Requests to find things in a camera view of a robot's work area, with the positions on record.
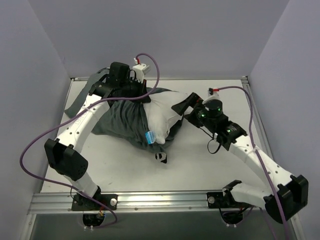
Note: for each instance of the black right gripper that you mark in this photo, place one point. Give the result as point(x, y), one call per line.
point(194, 107)

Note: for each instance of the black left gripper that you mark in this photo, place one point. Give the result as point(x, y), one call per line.
point(137, 90)

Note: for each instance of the zebra print pillowcase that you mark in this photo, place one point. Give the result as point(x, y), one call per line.
point(127, 120)

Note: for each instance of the white pillow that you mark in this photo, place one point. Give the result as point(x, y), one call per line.
point(159, 114)

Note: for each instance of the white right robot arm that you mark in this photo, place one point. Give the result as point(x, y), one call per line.
point(284, 194)

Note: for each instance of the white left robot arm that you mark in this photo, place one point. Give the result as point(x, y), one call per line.
point(64, 153)

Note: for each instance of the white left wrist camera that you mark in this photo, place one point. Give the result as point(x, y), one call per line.
point(140, 71)

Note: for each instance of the aluminium right side rail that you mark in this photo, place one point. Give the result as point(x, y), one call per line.
point(260, 125)

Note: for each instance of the aluminium rail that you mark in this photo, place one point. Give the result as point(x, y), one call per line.
point(260, 125)
point(143, 201)

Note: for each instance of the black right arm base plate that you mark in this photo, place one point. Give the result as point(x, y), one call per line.
point(217, 199)

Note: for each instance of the aluminium front rail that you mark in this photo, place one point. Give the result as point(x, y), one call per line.
point(143, 201)

